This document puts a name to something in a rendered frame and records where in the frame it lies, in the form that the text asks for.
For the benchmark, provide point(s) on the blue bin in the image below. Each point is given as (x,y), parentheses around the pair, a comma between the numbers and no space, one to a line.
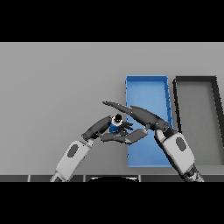
(148,96)

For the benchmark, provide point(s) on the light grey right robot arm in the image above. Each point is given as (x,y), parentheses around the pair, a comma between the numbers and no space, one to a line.
(178,153)

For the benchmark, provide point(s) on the dark grey bin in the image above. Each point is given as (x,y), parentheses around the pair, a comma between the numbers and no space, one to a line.
(198,122)

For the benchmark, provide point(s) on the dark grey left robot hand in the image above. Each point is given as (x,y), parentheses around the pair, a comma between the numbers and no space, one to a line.
(99,127)

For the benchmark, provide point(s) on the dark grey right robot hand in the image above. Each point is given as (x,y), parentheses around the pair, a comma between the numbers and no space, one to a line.
(145,116)

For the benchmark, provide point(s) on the blue pipe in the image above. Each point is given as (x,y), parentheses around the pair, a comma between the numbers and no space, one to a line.
(115,124)

